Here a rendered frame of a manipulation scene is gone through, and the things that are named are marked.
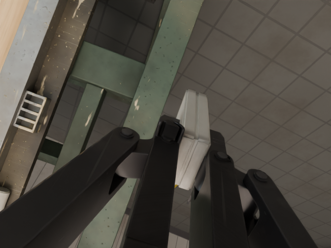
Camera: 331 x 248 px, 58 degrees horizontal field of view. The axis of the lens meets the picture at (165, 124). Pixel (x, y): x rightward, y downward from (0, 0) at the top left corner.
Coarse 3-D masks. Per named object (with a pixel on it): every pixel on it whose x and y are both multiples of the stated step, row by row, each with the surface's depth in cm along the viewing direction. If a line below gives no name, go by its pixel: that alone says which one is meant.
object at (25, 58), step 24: (48, 0) 55; (24, 24) 54; (48, 24) 55; (24, 48) 54; (48, 48) 58; (0, 72) 54; (24, 72) 54; (0, 96) 54; (0, 120) 54; (0, 144) 54; (0, 168) 57
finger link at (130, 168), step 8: (160, 120) 16; (176, 120) 17; (144, 144) 14; (136, 152) 13; (144, 152) 13; (128, 160) 13; (136, 160) 13; (144, 160) 13; (120, 168) 13; (128, 168) 13; (136, 168) 13; (120, 176) 13; (128, 176) 13; (136, 176) 14
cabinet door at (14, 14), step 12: (0, 0) 56; (12, 0) 56; (24, 0) 57; (0, 12) 56; (12, 12) 56; (0, 24) 56; (12, 24) 56; (0, 36) 56; (12, 36) 56; (0, 48) 56; (0, 60) 56
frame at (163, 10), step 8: (152, 0) 77; (168, 0) 81; (160, 16) 84; (160, 24) 86; (152, 40) 91; (72, 80) 199; (112, 96) 202; (48, 144) 159; (56, 144) 160; (40, 152) 155; (48, 152) 156; (56, 152) 158; (48, 160) 160; (56, 160) 158
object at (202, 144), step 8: (200, 96) 20; (200, 104) 18; (200, 112) 17; (200, 120) 16; (208, 120) 17; (200, 128) 15; (208, 128) 16; (200, 136) 14; (208, 136) 15; (200, 144) 14; (208, 144) 14; (192, 152) 14; (200, 152) 14; (192, 160) 14; (200, 160) 14; (184, 168) 15; (192, 168) 15; (184, 176) 15; (192, 176) 15; (184, 184) 15; (192, 184) 15
